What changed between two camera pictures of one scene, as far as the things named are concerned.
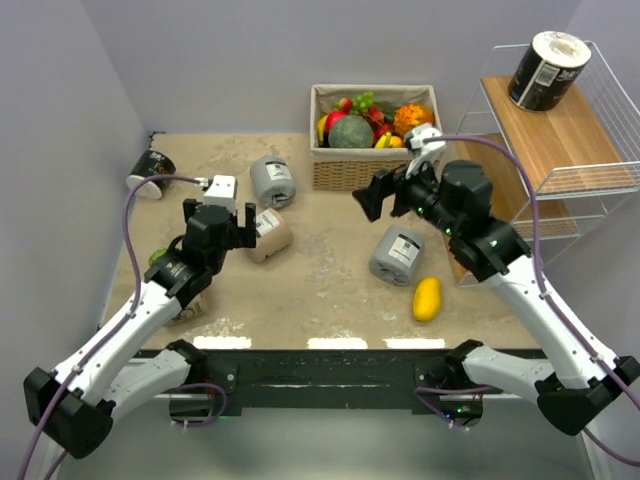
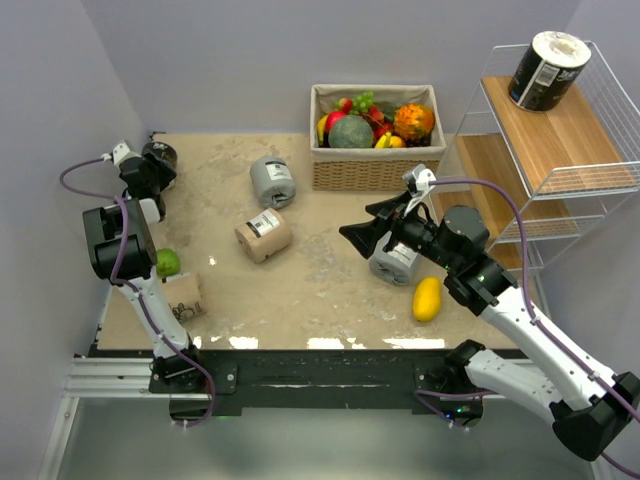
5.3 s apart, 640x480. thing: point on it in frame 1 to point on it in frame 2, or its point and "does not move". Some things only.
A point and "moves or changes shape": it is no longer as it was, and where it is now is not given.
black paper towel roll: (548, 71) does not move
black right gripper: (384, 182) to (365, 236)
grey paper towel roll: (397, 255) does not move
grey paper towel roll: (273, 181) does not move
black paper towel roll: (148, 164) moves or changes shape
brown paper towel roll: (273, 235) does not move
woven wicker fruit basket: (358, 130) does not move
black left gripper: (243, 236) to (156, 168)
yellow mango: (427, 299) does not move
